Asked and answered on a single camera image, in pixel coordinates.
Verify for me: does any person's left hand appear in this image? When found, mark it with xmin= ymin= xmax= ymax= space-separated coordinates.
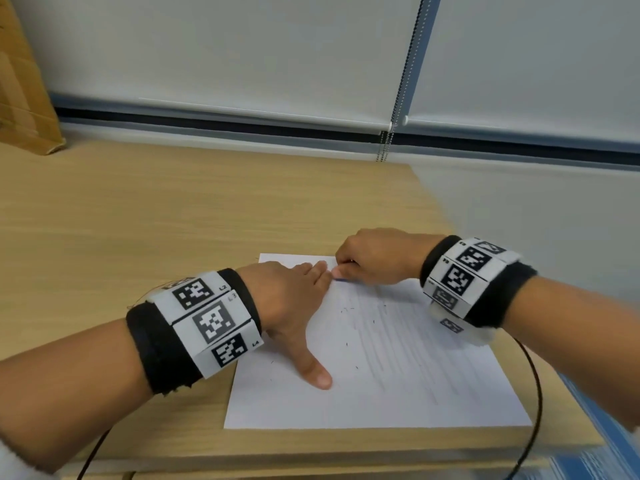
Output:
xmin=235 ymin=260 xmax=334 ymax=391

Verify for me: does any person's right hand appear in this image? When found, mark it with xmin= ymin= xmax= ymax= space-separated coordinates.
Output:
xmin=332 ymin=228 xmax=447 ymax=287

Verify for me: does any white paper sheet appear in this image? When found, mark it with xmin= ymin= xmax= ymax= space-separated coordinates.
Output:
xmin=223 ymin=253 xmax=534 ymax=431

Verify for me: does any person's right forearm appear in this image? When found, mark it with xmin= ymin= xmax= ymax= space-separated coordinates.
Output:
xmin=499 ymin=274 xmax=640 ymax=431

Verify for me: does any person's left forearm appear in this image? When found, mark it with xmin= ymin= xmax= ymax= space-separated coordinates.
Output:
xmin=0 ymin=317 xmax=157 ymax=473

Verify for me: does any wooden desk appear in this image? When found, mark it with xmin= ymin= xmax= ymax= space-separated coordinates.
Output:
xmin=0 ymin=137 xmax=607 ymax=480

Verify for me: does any black left wristband with markers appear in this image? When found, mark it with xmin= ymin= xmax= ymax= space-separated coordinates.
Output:
xmin=125 ymin=268 xmax=265 ymax=396

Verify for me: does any narrow white roller blind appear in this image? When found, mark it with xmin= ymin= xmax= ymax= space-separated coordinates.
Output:
xmin=402 ymin=0 xmax=640 ymax=149

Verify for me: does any wide white roller blind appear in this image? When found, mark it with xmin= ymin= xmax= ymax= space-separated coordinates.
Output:
xmin=9 ymin=0 xmax=426 ymax=132

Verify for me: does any brown cardboard box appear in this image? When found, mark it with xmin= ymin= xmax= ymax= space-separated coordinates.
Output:
xmin=0 ymin=0 xmax=67 ymax=156

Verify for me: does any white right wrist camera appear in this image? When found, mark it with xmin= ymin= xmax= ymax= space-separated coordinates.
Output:
xmin=426 ymin=302 xmax=499 ymax=347

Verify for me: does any metal bead chain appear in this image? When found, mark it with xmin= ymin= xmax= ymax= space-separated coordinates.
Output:
xmin=375 ymin=0 xmax=434 ymax=163

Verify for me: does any dark window frame rail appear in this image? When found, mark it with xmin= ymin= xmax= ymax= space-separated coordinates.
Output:
xmin=53 ymin=92 xmax=640 ymax=169

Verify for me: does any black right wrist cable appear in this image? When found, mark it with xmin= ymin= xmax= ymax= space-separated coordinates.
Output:
xmin=501 ymin=337 xmax=544 ymax=480

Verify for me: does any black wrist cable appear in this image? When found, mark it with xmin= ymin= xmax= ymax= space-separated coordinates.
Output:
xmin=75 ymin=427 xmax=114 ymax=480
xmin=501 ymin=337 xmax=544 ymax=480

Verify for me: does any blue window post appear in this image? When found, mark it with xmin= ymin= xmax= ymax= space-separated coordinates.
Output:
xmin=389 ymin=0 xmax=444 ymax=126

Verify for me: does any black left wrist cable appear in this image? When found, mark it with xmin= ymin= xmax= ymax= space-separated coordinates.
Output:
xmin=75 ymin=427 xmax=114 ymax=480

